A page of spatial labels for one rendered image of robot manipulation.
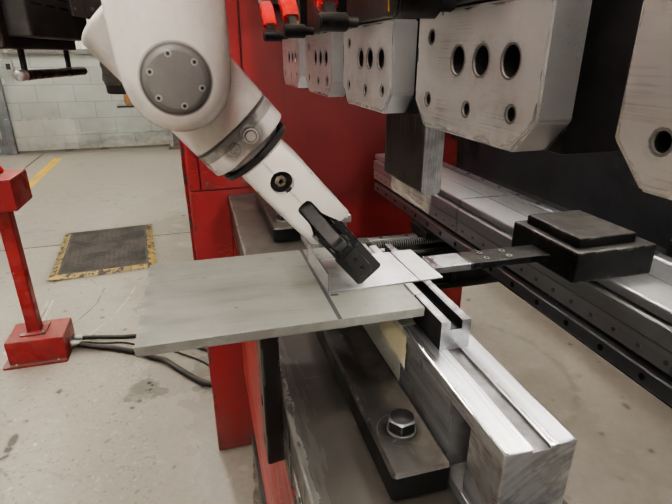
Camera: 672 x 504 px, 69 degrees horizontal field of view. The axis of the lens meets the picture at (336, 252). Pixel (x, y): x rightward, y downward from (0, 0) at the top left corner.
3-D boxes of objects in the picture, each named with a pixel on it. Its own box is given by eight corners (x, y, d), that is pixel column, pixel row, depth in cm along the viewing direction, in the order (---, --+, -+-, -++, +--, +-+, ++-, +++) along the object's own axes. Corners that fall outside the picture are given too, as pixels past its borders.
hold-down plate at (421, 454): (312, 326, 68) (311, 307, 67) (349, 321, 69) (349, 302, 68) (391, 504, 41) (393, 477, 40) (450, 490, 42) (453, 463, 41)
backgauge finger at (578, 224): (406, 258, 62) (409, 221, 60) (578, 239, 69) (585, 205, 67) (452, 301, 51) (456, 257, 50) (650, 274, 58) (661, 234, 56)
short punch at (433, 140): (383, 189, 57) (386, 104, 53) (399, 188, 57) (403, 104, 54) (419, 215, 48) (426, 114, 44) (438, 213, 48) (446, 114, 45)
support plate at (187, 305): (150, 272, 57) (149, 264, 57) (365, 250, 63) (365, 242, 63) (135, 358, 41) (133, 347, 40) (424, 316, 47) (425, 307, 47)
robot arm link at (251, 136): (270, 98, 41) (294, 125, 42) (257, 91, 49) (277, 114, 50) (198, 166, 41) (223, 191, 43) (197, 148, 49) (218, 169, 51)
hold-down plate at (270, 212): (256, 202, 125) (255, 191, 124) (277, 201, 126) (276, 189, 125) (274, 242, 98) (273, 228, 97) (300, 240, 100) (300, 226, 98)
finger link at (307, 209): (326, 221, 42) (355, 252, 46) (289, 179, 47) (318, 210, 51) (316, 231, 42) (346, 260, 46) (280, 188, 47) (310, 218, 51)
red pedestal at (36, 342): (17, 345, 222) (-35, 164, 191) (77, 337, 228) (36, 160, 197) (2, 371, 204) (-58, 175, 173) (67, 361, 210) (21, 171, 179)
